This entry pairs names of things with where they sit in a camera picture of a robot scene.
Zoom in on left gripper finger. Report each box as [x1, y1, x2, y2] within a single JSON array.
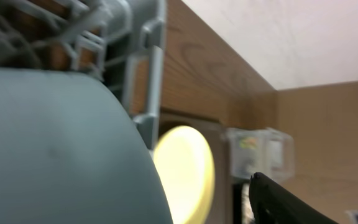
[[249, 172, 336, 224]]

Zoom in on green orange snack wrapper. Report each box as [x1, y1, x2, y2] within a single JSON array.
[[239, 137, 258, 150]]

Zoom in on light blue small plate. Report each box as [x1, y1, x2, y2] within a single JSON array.
[[0, 68, 172, 223]]

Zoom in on black rectangular tray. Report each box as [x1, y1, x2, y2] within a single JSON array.
[[232, 180, 250, 224]]

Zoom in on dark brown serving tray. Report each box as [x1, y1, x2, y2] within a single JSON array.
[[159, 111, 232, 224]]

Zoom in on clear plastic bin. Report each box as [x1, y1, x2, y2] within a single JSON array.
[[226, 128, 295, 184]]

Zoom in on yellow round plate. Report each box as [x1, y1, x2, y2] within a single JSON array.
[[152, 126, 215, 224]]

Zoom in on grey plastic dish rack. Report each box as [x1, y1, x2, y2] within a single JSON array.
[[0, 0, 166, 149]]

